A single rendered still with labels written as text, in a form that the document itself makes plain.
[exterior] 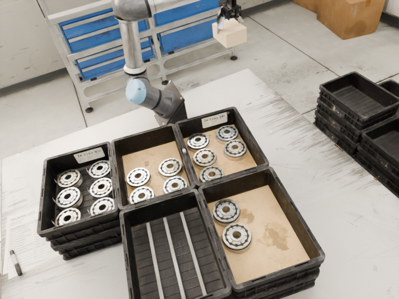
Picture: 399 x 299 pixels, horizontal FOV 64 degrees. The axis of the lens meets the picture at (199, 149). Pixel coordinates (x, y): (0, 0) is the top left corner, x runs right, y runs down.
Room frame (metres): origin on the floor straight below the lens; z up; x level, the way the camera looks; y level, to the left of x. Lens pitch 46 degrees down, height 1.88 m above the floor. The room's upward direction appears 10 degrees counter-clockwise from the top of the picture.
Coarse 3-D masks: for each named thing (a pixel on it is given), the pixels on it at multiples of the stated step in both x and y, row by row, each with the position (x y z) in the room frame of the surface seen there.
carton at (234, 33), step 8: (216, 24) 1.64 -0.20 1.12; (224, 24) 1.63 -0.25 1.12; (232, 24) 1.61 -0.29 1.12; (240, 24) 1.59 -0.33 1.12; (216, 32) 1.62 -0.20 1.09; (224, 32) 1.54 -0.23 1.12; (232, 32) 1.52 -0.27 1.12; (240, 32) 1.54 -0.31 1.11; (224, 40) 1.53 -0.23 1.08; (232, 40) 1.52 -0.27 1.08; (240, 40) 1.54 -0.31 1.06
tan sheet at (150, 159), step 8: (168, 144) 1.10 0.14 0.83; (136, 152) 1.08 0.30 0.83; (144, 152) 1.07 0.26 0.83; (152, 152) 1.06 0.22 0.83; (160, 152) 1.05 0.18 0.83; (168, 152) 1.04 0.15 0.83; (176, 152) 1.03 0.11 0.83; (128, 160) 1.04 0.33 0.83; (136, 160) 1.03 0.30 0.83; (144, 160) 1.02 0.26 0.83; (152, 160) 1.01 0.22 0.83; (160, 160) 1.00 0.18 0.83; (128, 168) 0.98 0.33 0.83; (152, 168) 0.96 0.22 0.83; (184, 168) 0.93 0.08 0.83; (152, 176) 0.91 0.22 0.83; (160, 176) 0.91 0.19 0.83; (184, 176) 0.88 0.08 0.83; (152, 184) 0.87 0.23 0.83; (160, 184) 0.86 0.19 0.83; (128, 192) 0.85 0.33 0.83; (160, 192) 0.82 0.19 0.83
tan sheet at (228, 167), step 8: (208, 136) 1.10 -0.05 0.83; (216, 136) 1.09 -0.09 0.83; (240, 136) 1.06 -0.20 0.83; (216, 144) 1.04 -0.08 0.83; (192, 152) 1.01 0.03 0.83; (216, 152) 0.99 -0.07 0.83; (248, 152) 0.95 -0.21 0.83; (224, 160) 0.93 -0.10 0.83; (240, 160) 0.92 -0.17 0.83; (248, 160) 0.91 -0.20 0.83; (224, 168) 0.89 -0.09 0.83; (232, 168) 0.88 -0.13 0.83; (240, 168) 0.87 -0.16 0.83
